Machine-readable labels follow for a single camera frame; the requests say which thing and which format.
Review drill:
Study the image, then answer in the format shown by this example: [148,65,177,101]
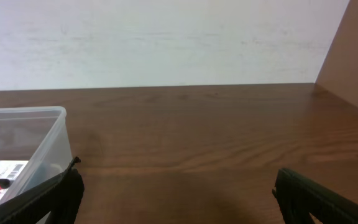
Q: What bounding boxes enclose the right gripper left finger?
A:
[0,157,85,224]

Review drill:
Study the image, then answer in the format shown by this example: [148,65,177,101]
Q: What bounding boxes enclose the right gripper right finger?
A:
[272,168,358,224]

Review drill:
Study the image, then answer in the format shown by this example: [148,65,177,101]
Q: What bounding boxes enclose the clear plastic storage container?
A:
[0,106,73,204]

